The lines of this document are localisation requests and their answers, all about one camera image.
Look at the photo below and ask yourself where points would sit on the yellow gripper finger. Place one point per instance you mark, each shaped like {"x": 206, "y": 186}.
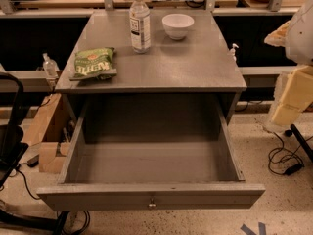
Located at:
{"x": 297, "y": 96}

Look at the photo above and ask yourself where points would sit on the clear plastic water bottle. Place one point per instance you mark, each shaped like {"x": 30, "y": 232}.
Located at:
{"x": 139, "y": 16}

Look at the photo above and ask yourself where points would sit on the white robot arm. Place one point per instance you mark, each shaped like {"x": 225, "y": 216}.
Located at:
{"x": 296, "y": 36}

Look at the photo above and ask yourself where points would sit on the small white pump bottle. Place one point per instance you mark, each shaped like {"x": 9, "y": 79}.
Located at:
{"x": 233, "y": 50}

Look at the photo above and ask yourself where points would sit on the grey cabinet with top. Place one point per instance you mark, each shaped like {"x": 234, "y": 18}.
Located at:
{"x": 201, "y": 62}

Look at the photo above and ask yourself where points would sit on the open grey top drawer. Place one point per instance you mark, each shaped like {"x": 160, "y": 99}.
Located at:
{"x": 151, "y": 152}

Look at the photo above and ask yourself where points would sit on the small clear bottle left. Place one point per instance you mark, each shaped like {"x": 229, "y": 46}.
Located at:
{"x": 50, "y": 66}

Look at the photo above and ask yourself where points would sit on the white ceramic bowl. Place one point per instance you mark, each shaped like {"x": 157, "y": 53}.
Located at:
{"x": 176, "y": 26}

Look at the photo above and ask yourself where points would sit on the green chip bag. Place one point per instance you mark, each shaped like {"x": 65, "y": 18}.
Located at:
{"x": 94, "y": 63}

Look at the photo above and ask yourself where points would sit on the cardboard box on floor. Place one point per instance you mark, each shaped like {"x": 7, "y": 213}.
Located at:
{"x": 47, "y": 131}

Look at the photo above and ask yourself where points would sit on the black office chair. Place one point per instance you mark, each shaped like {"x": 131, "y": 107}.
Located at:
{"x": 11, "y": 150}

